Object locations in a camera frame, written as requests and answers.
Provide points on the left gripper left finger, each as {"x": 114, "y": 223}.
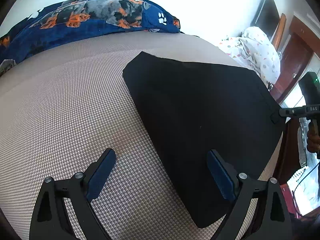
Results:
{"x": 50, "y": 218}

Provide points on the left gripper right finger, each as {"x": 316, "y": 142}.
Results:
{"x": 271, "y": 219}

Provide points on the black pants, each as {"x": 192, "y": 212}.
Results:
{"x": 190, "y": 108}

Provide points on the person's right hand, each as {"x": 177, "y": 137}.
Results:
{"x": 312, "y": 141}

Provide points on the brown wooden door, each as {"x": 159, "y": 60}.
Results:
{"x": 302, "y": 45}

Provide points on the white confetti print sheet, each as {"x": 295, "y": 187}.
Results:
{"x": 254, "y": 51}

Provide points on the beige woven mattress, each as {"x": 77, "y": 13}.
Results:
{"x": 61, "y": 108}

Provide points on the blue dachshund print blanket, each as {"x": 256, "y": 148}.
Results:
{"x": 75, "y": 20}

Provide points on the dark wall frame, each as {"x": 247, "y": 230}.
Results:
{"x": 267, "y": 17}

